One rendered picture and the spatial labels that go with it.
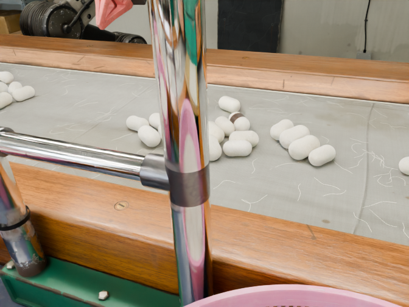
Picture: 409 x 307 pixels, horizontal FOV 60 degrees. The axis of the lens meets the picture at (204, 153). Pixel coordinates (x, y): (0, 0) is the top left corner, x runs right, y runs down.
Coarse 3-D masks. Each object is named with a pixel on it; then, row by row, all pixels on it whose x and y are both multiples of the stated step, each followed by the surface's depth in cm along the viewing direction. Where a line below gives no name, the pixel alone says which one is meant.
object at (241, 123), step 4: (236, 112) 44; (236, 120) 42; (240, 120) 42; (244, 120) 42; (236, 124) 42; (240, 124) 42; (244, 124) 42; (248, 124) 42; (236, 128) 42; (240, 128) 42; (244, 128) 42; (248, 128) 42
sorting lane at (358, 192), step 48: (48, 96) 55; (96, 96) 55; (144, 96) 54; (240, 96) 53; (288, 96) 52; (96, 144) 42; (144, 144) 42; (336, 144) 40; (384, 144) 40; (240, 192) 34; (288, 192) 33; (336, 192) 33; (384, 192) 33; (384, 240) 28
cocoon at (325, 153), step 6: (312, 150) 36; (318, 150) 36; (324, 150) 36; (330, 150) 36; (312, 156) 36; (318, 156) 36; (324, 156) 36; (330, 156) 36; (312, 162) 36; (318, 162) 36; (324, 162) 36
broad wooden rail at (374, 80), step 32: (32, 64) 68; (64, 64) 66; (96, 64) 64; (128, 64) 62; (224, 64) 58; (256, 64) 57; (288, 64) 57; (320, 64) 56; (352, 64) 56; (384, 64) 55; (352, 96) 51; (384, 96) 49
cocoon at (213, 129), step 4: (212, 124) 41; (216, 124) 41; (212, 128) 40; (216, 128) 40; (220, 128) 41; (212, 132) 40; (216, 132) 40; (220, 132) 40; (216, 136) 40; (220, 136) 40; (224, 136) 41; (220, 140) 40
